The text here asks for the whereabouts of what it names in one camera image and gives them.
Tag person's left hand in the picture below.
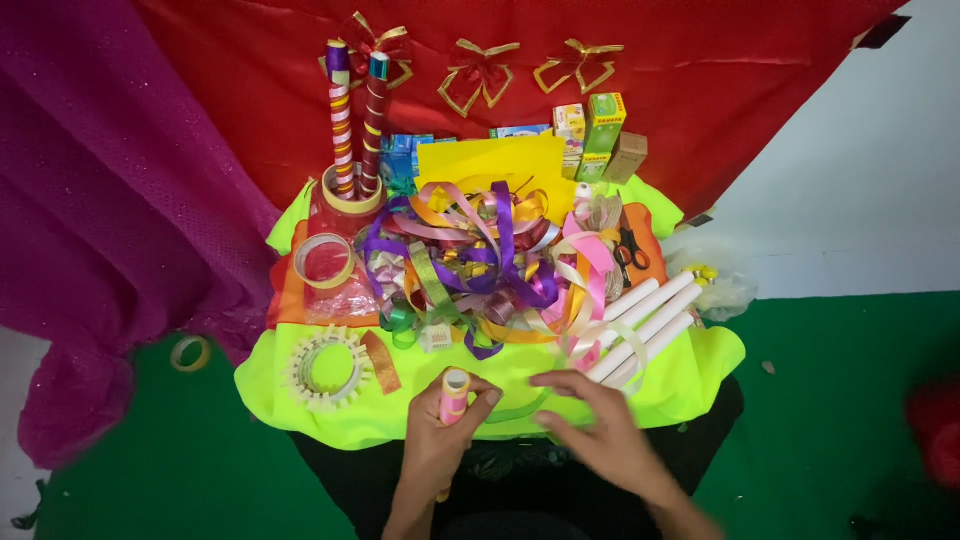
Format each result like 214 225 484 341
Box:
402 368 504 490

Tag person's right hand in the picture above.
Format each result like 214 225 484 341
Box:
528 368 667 505

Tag pink ribbon tube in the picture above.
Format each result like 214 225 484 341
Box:
438 366 473 428

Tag neon yellow cloth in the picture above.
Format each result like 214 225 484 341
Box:
234 174 747 452

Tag black cloth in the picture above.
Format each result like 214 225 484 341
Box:
287 375 746 540

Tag translucent green ribbon strip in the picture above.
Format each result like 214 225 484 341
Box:
485 388 555 426

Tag gold glitter ribbon piece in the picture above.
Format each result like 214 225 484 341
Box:
359 329 403 397

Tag small white patterned tag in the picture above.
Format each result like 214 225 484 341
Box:
419 323 455 353

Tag white paper tube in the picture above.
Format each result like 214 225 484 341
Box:
600 270 696 350
600 312 696 390
602 277 661 324
584 282 705 384

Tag tape roll with cut strips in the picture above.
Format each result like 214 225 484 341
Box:
282 324 375 413

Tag black orange scissors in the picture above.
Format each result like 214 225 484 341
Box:
612 190 652 291

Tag clear plastic bag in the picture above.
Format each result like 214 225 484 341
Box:
663 236 760 324

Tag pile of colourful ribbons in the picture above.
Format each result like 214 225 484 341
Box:
358 178 650 396

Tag yellow tape roll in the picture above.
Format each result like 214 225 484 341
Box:
169 334 213 375
292 233 357 291
321 162 386 216

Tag orange cloth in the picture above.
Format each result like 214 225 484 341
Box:
267 202 669 331

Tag beige mesh ribbon roll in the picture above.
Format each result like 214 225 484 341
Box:
573 182 627 303

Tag clear plastic jar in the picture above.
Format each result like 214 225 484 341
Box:
306 176 387 320

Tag small green box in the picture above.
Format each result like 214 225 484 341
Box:
573 151 613 186

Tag brown cardboard box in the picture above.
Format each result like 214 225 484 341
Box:
601 131 650 186

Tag yellow paper sheet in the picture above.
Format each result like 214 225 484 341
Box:
415 134 577 228

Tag blue cardboard boxes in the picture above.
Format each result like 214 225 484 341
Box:
378 132 459 190

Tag yellow white small box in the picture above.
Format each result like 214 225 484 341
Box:
552 102 588 160

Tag tall green box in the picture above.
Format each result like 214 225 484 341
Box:
582 92 628 156

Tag flat blue box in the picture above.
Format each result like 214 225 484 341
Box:
488 123 555 141

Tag teal tipped ribbon wrapped stick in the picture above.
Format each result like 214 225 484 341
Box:
358 51 391 199

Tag red blurred object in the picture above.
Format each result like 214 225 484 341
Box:
903 377 960 490

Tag purple tipped ribbon wrapped stick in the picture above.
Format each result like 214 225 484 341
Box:
324 39 357 201

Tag red backdrop cloth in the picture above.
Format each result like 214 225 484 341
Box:
131 0 910 223

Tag red gold ribbon bow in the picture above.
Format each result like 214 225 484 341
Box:
318 10 415 92
533 38 626 96
437 38 522 119

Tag magenta glitter cloth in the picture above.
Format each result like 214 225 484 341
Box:
0 0 285 471

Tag black tape strip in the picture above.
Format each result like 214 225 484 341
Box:
853 13 913 51

